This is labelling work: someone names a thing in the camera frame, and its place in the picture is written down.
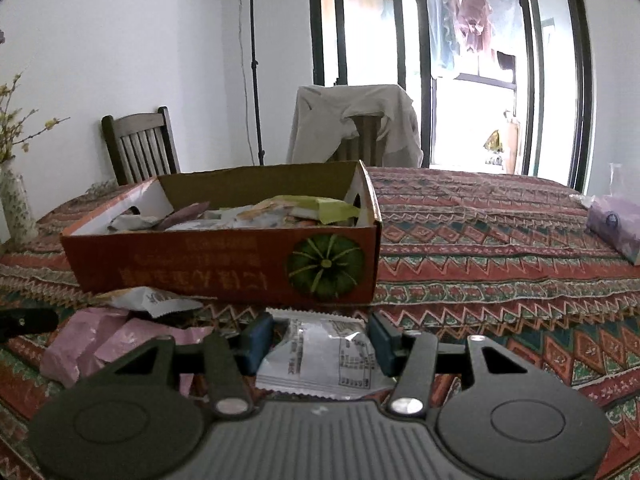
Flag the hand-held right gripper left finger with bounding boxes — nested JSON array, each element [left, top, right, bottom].
[[75, 312, 275, 420]]

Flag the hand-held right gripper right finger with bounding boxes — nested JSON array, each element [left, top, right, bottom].
[[369, 311, 546, 420]]

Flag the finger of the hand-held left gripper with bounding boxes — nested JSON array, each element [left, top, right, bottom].
[[0, 307, 59, 336]]

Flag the white printed snack packet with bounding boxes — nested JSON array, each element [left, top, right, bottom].
[[255, 307, 399, 401]]

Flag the orange pumpkin print cardboard box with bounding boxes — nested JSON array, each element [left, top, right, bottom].
[[60, 160, 384, 309]]

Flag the green snack packet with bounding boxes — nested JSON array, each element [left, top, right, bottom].
[[280, 195, 362, 227]]

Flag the pink snack packet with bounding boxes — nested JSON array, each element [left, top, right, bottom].
[[95, 320, 216, 396], [42, 307, 132, 389]]

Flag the white crumpled snack packet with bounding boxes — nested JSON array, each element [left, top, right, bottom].
[[95, 286, 204, 319], [107, 210, 165, 234]]

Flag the white patterned vase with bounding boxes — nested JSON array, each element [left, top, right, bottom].
[[0, 162, 40, 246]]

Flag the orange white snack packet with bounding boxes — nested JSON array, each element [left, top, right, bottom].
[[235, 197, 321, 228]]

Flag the patterned red green tablecloth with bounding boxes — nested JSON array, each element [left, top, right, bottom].
[[0, 165, 640, 480]]

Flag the mauve snack packet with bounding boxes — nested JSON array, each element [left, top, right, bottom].
[[160, 201, 212, 231]]

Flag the yellow flower branches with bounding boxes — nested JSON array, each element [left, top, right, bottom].
[[0, 72, 71, 166]]

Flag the dark wooden chair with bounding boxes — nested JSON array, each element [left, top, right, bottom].
[[101, 106, 182, 186], [327, 115, 389, 167]]

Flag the beige garment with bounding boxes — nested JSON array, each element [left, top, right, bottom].
[[286, 84, 425, 169]]

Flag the orange upright object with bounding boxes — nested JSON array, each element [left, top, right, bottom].
[[502, 110, 522, 175]]

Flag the black light stand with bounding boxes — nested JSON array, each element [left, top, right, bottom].
[[232, 0, 272, 166]]

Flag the purple tissue pack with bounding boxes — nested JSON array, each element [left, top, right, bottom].
[[585, 195, 640, 266]]

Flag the clear plastic bag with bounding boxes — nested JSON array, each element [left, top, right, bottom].
[[607, 162, 629, 199]]

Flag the dark hanging cloth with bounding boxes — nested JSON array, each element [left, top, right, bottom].
[[495, 50, 517, 87]]

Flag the black framed glass door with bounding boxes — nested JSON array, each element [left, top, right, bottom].
[[307, 0, 596, 194]]

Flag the blue hanging garment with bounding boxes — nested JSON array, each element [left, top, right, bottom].
[[427, 0, 461, 74]]

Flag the maroon hanging garment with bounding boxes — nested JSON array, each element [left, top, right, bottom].
[[457, 0, 494, 56]]

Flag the pale blue hanging shirt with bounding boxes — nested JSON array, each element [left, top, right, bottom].
[[492, 0, 524, 56]]

